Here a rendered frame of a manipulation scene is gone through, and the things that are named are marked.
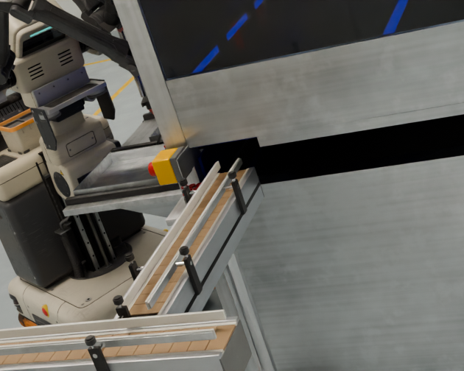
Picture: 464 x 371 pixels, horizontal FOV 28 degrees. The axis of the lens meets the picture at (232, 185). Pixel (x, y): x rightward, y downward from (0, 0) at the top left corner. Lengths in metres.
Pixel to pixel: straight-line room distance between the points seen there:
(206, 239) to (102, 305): 1.42
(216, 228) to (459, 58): 0.69
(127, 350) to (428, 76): 0.96
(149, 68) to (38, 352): 0.83
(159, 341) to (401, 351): 1.05
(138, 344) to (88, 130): 1.72
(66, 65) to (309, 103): 1.27
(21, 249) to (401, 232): 1.73
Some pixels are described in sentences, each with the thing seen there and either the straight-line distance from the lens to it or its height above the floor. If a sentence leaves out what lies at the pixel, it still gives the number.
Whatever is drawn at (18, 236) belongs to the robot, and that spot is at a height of 0.54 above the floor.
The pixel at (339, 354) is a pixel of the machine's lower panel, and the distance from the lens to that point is 2.70.
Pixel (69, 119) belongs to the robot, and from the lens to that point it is 3.40.
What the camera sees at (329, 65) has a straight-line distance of 2.27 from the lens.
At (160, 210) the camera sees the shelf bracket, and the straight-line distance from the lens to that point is 2.71.
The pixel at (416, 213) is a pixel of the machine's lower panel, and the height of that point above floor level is 0.74.
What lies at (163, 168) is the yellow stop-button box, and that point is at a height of 1.01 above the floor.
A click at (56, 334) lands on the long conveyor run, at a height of 0.93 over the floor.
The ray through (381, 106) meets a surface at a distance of 2.28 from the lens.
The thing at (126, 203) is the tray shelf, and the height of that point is 0.87.
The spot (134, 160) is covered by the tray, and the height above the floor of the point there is 0.88.
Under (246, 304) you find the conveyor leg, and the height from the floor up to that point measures 0.65.
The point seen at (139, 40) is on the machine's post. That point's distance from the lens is 2.39.
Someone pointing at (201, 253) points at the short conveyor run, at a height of 0.93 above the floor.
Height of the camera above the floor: 1.84
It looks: 23 degrees down
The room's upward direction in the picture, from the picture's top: 18 degrees counter-clockwise
